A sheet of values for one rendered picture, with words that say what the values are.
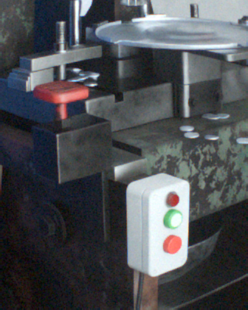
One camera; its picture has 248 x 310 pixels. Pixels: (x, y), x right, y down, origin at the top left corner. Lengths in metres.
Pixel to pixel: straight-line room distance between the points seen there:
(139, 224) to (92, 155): 0.11
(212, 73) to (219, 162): 0.15
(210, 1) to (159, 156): 2.09
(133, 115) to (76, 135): 0.23
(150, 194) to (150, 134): 0.20
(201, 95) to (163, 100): 0.06
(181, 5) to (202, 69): 1.83
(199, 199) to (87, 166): 0.27
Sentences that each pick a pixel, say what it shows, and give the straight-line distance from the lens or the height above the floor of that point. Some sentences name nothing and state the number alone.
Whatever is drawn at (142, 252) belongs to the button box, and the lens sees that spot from 1.27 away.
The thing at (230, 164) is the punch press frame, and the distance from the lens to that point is 1.50.
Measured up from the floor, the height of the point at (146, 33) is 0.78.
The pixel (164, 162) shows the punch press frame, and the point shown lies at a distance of 1.39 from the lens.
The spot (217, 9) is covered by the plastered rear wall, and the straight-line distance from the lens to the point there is 3.46.
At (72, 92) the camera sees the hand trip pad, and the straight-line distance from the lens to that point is 1.22.
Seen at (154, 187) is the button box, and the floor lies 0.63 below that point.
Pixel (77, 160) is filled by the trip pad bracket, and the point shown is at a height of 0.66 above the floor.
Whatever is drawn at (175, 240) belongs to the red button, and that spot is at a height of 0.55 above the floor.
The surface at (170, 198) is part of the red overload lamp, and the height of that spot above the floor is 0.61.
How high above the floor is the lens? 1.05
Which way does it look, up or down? 17 degrees down
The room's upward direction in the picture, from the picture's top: 1 degrees counter-clockwise
